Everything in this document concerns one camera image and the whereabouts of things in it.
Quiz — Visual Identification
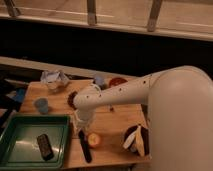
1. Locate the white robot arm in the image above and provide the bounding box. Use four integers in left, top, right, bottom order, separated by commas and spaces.
73, 66, 213, 171

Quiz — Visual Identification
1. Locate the small blue cup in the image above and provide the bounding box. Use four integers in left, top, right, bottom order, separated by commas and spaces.
93, 76, 105, 89

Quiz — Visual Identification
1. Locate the red bowl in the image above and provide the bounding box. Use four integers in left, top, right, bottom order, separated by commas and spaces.
109, 77, 126, 87

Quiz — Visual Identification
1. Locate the brown grape bunch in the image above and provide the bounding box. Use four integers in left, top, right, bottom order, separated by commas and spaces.
67, 91, 77, 110

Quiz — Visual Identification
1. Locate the yellow round fruit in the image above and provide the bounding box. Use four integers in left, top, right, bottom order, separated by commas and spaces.
87, 133, 101, 148

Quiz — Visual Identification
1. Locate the dark brown bowl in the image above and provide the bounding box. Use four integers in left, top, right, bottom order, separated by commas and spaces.
124, 125, 149, 156

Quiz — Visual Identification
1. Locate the light blue cup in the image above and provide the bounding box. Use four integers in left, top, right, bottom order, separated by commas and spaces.
34, 98, 49, 114

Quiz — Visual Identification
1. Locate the blue object at left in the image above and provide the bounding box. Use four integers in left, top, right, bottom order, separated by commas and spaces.
13, 89, 26, 103

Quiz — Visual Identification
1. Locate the black rectangular block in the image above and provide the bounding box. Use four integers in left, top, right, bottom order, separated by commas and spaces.
37, 134, 54, 161

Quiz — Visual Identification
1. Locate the green plastic tray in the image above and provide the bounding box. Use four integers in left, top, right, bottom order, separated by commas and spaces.
0, 115, 70, 171

